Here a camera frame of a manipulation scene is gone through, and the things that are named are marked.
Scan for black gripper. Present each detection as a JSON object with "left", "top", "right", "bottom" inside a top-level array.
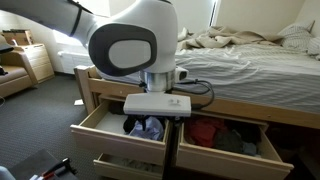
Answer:
[{"left": 132, "top": 115, "right": 168, "bottom": 132}]

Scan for blue shirt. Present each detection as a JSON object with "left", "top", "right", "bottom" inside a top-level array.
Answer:
[{"left": 129, "top": 115, "right": 165, "bottom": 142}]

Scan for light wooden bed drawer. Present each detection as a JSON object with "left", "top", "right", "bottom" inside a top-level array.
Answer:
[
  {"left": 92, "top": 152, "right": 166, "bottom": 180},
  {"left": 69, "top": 96, "right": 175, "bottom": 167},
  {"left": 175, "top": 111, "right": 295, "bottom": 180}
]

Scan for black garment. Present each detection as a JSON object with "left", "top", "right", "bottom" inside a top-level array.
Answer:
[{"left": 122, "top": 114, "right": 141, "bottom": 135}]

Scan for white wrist mounting block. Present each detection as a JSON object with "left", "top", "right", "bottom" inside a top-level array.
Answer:
[{"left": 122, "top": 92, "right": 193, "bottom": 118}]

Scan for dark folded garment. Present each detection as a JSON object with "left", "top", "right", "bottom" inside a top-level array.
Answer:
[{"left": 107, "top": 100, "right": 126, "bottom": 116}]

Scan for pale folded clothes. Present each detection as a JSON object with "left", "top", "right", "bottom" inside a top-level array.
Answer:
[{"left": 109, "top": 156, "right": 165, "bottom": 175}]

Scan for red garment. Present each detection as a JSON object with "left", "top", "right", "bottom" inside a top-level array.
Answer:
[{"left": 184, "top": 116, "right": 228, "bottom": 149}]

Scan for dark grey garment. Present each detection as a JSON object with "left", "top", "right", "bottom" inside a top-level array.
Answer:
[{"left": 212, "top": 128, "right": 245, "bottom": 155}]

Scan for black and red clamp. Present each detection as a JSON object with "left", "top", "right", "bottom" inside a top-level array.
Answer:
[{"left": 39, "top": 157, "right": 79, "bottom": 180}]

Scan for pale blue garment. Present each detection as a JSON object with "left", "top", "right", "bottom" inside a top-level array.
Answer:
[{"left": 242, "top": 141, "right": 259, "bottom": 157}]

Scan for mattress with striped sheet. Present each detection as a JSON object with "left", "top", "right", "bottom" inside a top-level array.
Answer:
[{"left": 96, "top": 29, "right": 320, "bottom": 116}]

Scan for light wooden dresser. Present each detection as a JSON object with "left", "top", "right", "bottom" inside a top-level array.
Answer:
[{"left": 12, "top": 42, "right": 56, "bottom": 85}]

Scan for black work table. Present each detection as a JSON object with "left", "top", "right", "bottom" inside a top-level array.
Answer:
[{"left": 7, "top": 147, "right": 81, "bottom": 180}]

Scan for beige crumpled blanket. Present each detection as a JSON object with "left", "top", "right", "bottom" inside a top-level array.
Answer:
[{"left": 176, "top": 25, "right": 285, "bottom": 51}]

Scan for wooden armchair with cushion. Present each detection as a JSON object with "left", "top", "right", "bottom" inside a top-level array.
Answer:
[{"left": 0, "top": 49, "right": 35, "bottom": 99}]

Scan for brown cardboard box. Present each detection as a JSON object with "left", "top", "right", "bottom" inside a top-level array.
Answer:
[{"left": 1, "top": 28, "right": 35, "bottom": 47}]

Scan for dark grey rounded object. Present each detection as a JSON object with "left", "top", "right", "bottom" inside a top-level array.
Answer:
[{"left": 0, "top": 34, "right": 15, "bottom": 55}]

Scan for striped pillow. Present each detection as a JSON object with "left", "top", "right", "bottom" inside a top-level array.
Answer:
[
  {"left": 277, "top": 20, "right": 316, "bottom": 52},
  {"left": 306, "top": 35, "right": 320, "bottom": 61}
]

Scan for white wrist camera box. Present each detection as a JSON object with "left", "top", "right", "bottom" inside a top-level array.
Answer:
[{"left": 173, "top": 65, "right": 190, "bottom": 83}]

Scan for light wooden bed frame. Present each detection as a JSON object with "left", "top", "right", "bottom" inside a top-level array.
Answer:
[{"left": 73, "top": 64, "right": 320, "bottom": 131}]

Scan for white wall heater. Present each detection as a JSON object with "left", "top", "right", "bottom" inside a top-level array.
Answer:
[{"left": 56, "top": 49, "right": 98, "bottom": 75}]

